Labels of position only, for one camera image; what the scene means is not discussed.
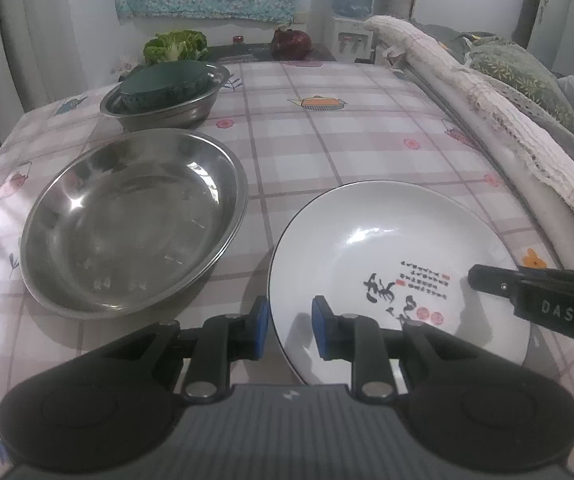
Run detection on dark low table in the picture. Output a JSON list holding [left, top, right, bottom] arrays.
[[202, 42, 338, 63]]

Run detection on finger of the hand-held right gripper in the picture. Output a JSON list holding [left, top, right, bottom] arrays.
[[468, 264, 520, 306]]

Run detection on grey sofa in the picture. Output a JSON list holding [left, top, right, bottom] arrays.
[[402, 20, 574, 281]]

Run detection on green floral pillow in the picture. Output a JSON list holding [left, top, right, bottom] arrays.
[[467, 40, 574, 141]]

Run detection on green ceramic bowl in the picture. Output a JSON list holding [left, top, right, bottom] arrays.
[[119, 60, 213, 113]]

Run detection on white printed plate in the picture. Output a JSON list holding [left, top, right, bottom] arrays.
[[267, 180, 533, 386]]

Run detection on red cabbage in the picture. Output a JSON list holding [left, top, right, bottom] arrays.
[[272, 27, 314, 59]]

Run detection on green lettuce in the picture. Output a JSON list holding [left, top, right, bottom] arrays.
[[143, 30, 209, 66]]

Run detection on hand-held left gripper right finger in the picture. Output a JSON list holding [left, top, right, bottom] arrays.
[[311, 295, 448, 403]]

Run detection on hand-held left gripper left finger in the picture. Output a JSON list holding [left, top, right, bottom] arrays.
[[134, 295, 270, 403]]

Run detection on large steel basin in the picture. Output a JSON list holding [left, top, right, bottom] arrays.
[[19, 128, 249, 320]]

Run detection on white curtain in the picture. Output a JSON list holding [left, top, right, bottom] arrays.
[[0, 0, 122, 111]]

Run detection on stainless steel bowl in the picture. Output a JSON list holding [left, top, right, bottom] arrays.
[[99, 62, 231, 132]]

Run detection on grey blanket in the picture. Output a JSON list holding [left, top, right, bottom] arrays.
[[412, 20, 498, 61]]

